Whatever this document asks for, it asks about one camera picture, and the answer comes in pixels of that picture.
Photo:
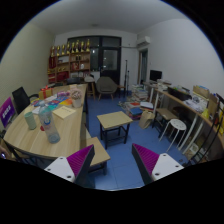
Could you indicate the brown wooden stool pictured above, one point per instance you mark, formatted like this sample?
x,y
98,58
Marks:
x,y
165,114

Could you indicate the low wooden bench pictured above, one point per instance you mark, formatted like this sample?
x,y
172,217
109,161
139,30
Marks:
x,y
98,151

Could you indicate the white round stool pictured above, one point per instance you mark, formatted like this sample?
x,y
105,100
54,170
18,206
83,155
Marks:
x,y
176,125

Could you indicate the black computer monitor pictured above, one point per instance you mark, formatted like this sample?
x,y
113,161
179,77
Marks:
x,y
155,75

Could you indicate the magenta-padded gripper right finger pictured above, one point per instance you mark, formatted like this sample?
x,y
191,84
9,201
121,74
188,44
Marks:
x,y
148,160

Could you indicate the pale yellow envelope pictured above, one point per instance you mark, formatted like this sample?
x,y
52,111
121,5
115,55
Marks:
x,y
64,112

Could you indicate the dark framed glass door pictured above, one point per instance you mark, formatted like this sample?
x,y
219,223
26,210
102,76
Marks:
x,y
110,60

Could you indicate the clear plastic water bottle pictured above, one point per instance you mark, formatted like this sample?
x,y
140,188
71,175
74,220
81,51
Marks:
x,y
50,128

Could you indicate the wooden shelf unit with trophies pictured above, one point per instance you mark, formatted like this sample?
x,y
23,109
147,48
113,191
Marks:
x,y
70,63

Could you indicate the pile of books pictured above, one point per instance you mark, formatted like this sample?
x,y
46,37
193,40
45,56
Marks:
x,y
136,100

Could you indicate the black tripod stand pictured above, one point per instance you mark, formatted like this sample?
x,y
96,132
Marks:
x,y
126,76

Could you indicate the pink flowers in white pot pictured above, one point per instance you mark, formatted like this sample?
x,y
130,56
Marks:
x,y
76,98

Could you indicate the yellow gift box red ribbon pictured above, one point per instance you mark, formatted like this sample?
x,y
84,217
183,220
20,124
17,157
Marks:
x,y
45,93

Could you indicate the grey-green armchair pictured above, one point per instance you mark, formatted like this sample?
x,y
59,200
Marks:
x,y
106,86

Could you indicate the pale green cup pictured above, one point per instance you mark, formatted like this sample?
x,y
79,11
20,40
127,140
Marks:
x,y
30,120

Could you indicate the black office chair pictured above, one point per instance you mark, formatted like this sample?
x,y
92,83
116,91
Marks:
x,y
20,98

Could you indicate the brown paper bag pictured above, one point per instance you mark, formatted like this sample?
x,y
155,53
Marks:
x,y
146,120

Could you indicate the purple sign board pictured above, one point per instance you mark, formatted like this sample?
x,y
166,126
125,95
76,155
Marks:
x,y
6,111

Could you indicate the small square wooden table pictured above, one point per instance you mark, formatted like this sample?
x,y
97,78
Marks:
x,y
114,120

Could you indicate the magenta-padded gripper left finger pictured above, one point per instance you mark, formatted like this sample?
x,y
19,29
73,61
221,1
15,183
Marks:
x,y
80,160

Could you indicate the white air conditioner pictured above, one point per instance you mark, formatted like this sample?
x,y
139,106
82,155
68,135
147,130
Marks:
x,y
143,41

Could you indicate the long wooden cluttered desk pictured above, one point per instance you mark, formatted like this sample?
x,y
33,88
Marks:
x,y
186,103

